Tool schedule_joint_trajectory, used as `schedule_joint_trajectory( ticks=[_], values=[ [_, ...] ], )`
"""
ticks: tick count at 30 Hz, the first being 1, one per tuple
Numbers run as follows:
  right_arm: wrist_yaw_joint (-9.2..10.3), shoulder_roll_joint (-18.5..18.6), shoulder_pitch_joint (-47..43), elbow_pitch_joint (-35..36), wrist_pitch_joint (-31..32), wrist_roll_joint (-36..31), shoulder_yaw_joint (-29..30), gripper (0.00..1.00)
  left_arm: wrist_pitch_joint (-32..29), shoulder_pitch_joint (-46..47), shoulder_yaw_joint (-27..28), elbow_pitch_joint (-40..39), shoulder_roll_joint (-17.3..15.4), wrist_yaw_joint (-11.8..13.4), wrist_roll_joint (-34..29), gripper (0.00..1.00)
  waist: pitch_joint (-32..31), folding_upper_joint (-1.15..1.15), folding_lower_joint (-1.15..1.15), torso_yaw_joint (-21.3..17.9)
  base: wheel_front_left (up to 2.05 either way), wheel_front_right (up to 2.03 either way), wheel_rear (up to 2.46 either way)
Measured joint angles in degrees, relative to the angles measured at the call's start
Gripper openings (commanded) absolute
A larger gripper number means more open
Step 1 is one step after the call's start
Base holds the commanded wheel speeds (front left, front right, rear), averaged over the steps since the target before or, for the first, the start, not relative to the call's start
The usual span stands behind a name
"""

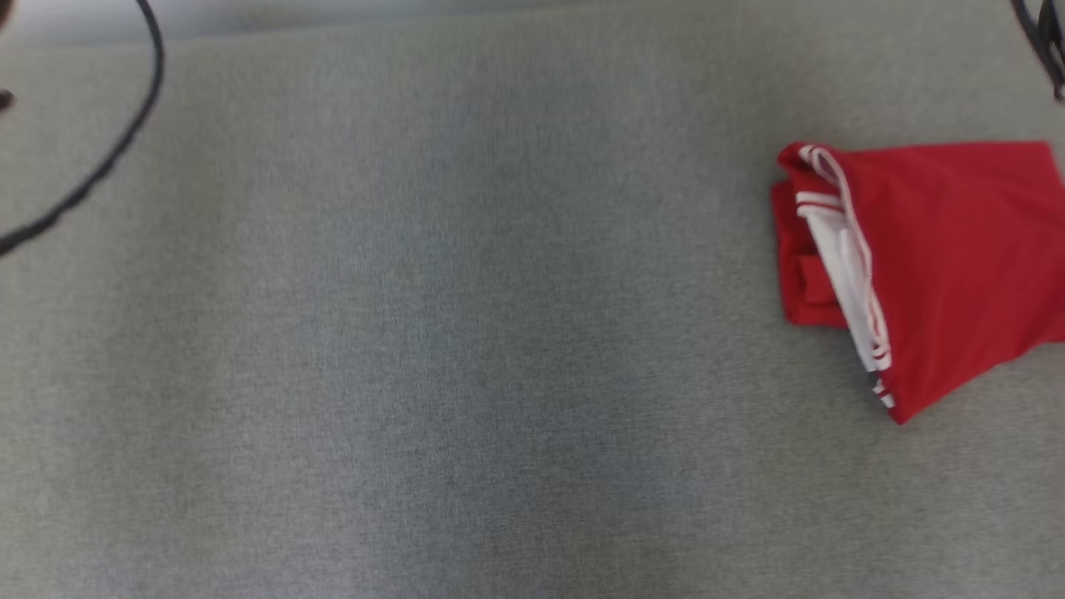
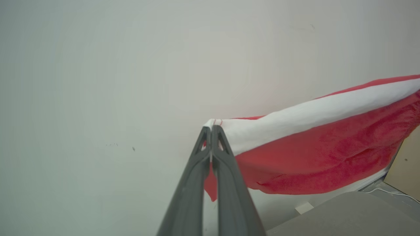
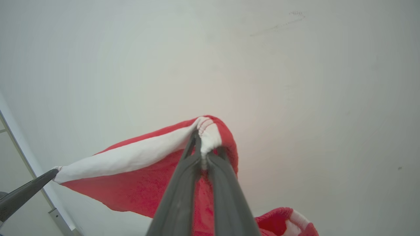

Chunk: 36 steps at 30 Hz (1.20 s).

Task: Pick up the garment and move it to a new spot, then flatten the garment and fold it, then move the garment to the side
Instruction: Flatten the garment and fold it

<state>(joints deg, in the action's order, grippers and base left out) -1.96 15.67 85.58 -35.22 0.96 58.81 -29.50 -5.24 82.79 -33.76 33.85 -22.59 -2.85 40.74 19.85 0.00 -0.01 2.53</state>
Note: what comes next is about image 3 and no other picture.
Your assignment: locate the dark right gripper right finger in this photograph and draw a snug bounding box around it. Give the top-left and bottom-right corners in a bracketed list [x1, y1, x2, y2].
[207, 147, 262, 236]

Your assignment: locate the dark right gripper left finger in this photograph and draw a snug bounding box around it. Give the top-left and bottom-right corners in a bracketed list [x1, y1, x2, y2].
[146, 130, 202, 236]

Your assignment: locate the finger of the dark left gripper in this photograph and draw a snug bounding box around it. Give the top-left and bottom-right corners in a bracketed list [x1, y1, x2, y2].
[0, 169, 59, 224]

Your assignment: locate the red shorts white stripe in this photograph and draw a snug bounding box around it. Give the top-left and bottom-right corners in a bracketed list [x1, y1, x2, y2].
[53, 115, 319, 236]

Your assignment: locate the grey metal wall rail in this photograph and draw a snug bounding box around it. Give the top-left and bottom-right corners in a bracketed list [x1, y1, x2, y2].
[0, 110, 82, 236]

